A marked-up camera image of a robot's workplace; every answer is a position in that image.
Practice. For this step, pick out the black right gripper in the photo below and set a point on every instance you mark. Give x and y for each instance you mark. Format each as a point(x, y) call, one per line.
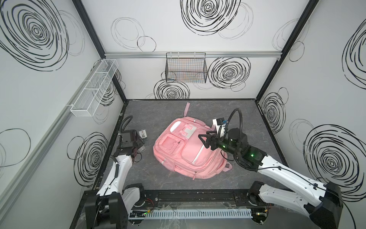
point(213, 140)

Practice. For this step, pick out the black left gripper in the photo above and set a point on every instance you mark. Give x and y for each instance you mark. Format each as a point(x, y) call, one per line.
point(126, 144)

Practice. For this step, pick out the white mesh wall shelf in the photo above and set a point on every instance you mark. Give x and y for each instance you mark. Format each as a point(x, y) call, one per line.
point(96, 86)

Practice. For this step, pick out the pink student backpack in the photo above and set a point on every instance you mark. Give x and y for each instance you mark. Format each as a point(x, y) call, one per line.
point(179, 149)

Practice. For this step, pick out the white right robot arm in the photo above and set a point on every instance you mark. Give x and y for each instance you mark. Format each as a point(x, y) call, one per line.
point(322, 203)

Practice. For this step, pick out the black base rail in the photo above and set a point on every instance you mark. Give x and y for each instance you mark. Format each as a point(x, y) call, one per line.
point(156, 199)

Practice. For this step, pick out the clear plastic case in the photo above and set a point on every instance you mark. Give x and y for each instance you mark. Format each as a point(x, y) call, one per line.
point(142, 149)

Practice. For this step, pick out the white slotted cable duct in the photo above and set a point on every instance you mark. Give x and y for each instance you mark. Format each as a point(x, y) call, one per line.
point(192, 214)

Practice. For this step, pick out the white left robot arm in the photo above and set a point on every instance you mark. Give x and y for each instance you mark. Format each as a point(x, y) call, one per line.
point(110, 207)

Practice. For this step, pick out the small white card packet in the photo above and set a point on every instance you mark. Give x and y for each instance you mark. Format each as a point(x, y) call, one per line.
point(143, 134)

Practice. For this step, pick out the black wire wall basket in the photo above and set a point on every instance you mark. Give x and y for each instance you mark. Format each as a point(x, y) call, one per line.
point(186, 67)

